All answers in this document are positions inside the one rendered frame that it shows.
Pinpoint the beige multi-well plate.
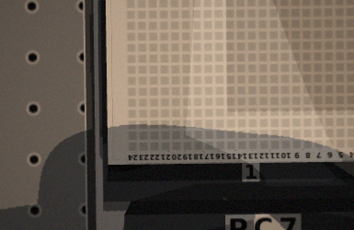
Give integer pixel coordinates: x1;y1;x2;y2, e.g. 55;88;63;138
106;0;354;165

